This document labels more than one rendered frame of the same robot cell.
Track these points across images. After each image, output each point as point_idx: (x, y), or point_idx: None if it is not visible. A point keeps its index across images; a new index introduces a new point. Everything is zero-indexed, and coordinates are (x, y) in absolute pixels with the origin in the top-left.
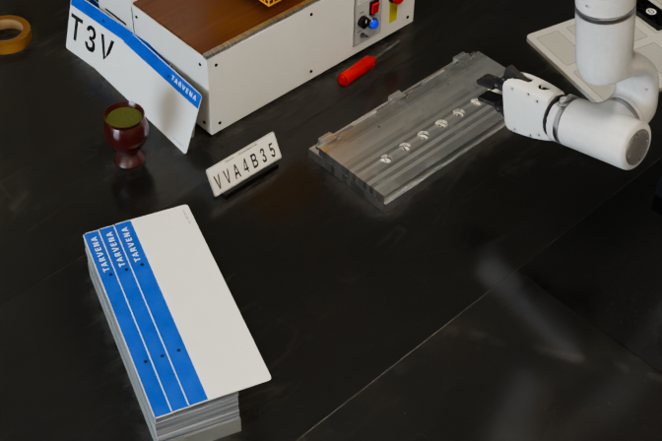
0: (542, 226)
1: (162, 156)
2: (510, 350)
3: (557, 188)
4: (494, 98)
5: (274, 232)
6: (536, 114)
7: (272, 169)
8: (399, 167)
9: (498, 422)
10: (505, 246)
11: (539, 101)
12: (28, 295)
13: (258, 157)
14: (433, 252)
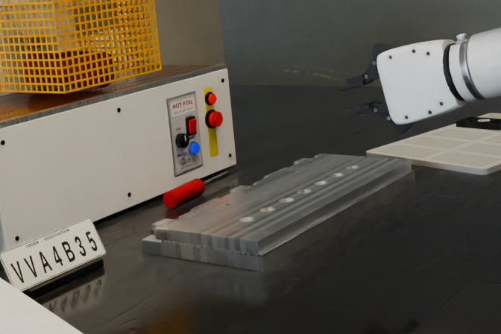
0: (479, 245)
1: None
2: None
3: (473, 221)
4: (367, 103)
5: (109, 311)
6: (431, 72)
7: (95, 265)
8: (267, 221)
9: None
10: (443, 265)
11: (431, 51)
12: None
13: (74, 248)
14: (347, 286)
